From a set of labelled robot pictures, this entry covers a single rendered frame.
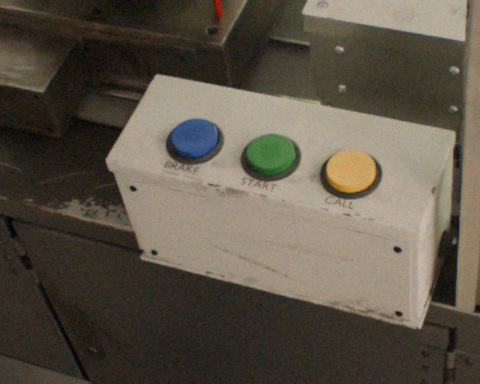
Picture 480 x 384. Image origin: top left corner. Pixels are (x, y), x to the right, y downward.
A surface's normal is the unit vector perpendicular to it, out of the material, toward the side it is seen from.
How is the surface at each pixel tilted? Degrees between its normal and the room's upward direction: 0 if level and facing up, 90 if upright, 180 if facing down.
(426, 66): 90
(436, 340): 90
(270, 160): 0
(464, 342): 90
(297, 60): 0
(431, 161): 0
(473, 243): 90
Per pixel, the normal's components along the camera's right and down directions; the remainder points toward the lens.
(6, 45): -0.12, -0.60
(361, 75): -0.36, 0.77
